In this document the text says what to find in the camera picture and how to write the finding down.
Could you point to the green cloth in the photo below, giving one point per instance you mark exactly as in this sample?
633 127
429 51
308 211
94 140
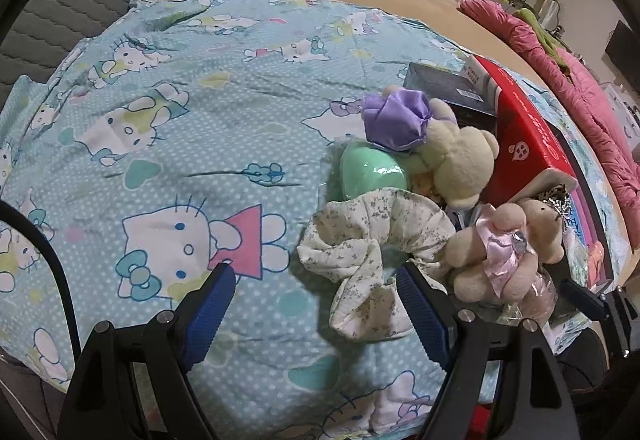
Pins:
542 35

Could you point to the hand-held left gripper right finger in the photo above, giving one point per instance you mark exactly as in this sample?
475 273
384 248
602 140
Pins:
425 315

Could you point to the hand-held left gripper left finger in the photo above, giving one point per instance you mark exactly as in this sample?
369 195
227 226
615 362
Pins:
210 315

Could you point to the blue cartoon cat printed blanket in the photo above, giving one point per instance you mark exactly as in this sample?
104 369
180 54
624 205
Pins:
175 120

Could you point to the black wall television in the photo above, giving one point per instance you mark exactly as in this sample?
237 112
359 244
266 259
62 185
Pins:
627 55

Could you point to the cream teddy bear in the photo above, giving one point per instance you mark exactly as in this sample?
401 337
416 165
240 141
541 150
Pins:
460 160

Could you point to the dark cardboard box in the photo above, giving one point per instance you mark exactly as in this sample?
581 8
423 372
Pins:
440 85

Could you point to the pink teddy bear with ribbon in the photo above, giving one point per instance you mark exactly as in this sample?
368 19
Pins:
480 270

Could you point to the white drawer cabinet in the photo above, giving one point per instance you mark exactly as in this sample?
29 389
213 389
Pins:
622 115

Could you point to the cluttered side table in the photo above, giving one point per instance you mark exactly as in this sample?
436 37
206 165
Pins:
535 5

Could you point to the pink box with dark frame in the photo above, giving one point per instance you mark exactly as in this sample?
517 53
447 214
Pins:
595 260

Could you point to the green sponge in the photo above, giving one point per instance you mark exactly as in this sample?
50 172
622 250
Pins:
370 168

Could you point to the purple satin scrunchie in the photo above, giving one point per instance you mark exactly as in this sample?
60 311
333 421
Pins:
395 120

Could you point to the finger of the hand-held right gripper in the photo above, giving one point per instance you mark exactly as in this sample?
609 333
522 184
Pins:
585 300

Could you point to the red tissue pack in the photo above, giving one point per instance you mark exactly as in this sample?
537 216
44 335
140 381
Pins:
525 130

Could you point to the pink duvet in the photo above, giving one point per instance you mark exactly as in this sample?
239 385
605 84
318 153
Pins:
575 85

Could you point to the white floral scrunchie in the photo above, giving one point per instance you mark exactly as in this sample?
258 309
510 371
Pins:
360 230

